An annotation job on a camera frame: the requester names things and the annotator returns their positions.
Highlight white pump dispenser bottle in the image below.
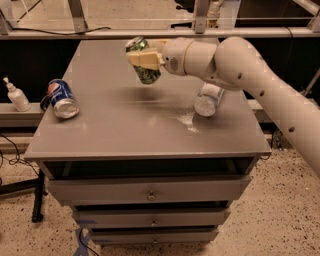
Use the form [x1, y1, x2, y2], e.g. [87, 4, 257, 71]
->
[3, 77, 31, 112]

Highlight top grey drawer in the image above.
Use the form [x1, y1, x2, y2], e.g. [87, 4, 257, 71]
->
[47, 175, 251, 206]

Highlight grey drawer cabinet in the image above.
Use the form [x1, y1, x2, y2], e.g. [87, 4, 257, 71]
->
[25, 40, 270, 236]

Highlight black cable on rail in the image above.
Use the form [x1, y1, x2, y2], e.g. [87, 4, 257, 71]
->
[13, 26, 112, 36]

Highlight metal frame rail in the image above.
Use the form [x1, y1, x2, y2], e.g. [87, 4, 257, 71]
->
[0, 0, 319, 39]

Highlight black floor cable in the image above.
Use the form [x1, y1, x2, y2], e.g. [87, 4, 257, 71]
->
[0, 133, 40, 186]

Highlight green soda can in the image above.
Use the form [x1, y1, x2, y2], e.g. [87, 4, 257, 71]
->
[125, 36, 161, 85]

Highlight blue Pepsi can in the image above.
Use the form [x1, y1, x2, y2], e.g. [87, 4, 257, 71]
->
[47, 79, 80, 119]

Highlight white plastic water bottle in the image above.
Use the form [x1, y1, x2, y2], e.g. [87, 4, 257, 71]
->
[194, 83, 224, 117]

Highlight black stand leg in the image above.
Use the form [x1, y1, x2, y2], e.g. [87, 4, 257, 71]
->
[0, 170, 45, 223]

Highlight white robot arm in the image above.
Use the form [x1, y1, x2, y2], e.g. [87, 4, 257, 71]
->
[126, 37, 320, 175]

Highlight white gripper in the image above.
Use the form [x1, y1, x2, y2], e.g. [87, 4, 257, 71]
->
[127, 38, 194, 76]

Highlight bottom grey drawer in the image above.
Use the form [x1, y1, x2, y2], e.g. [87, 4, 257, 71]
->
[91, 229, 218, 245]

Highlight grey drawer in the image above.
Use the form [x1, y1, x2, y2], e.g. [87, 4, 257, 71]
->
[73, 208, 230, 229]
[91, 229, 218, 245]
[47, 175, 251, 206]

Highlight middle grey drawer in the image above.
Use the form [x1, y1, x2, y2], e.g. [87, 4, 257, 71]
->
[73, 208, 230, 229]

